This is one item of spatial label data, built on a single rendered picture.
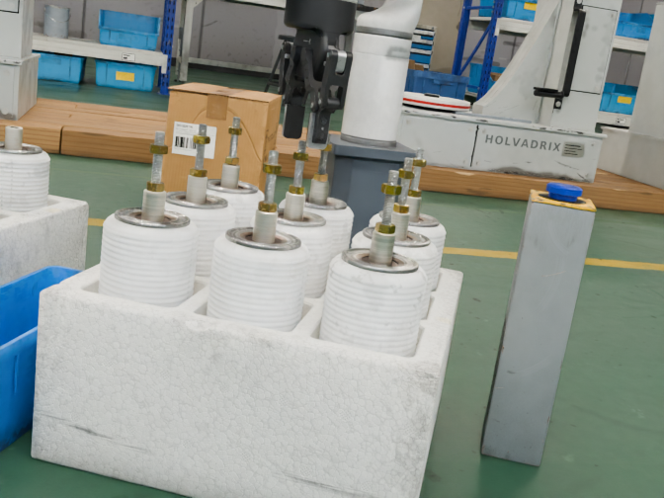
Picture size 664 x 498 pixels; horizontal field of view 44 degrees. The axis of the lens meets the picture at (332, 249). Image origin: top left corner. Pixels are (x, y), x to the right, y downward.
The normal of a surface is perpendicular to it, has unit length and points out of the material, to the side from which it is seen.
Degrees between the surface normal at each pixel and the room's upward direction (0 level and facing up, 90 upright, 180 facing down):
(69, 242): 90
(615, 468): 0
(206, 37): 90
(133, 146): 90
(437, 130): 90
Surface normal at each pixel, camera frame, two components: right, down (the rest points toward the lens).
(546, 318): -0.21, 0.21
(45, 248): 0.97, 0.19
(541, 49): 0.23, 0.26
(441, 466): 0.14, -0.96
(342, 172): -0.54, 0.13
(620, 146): -0.96, -0.07
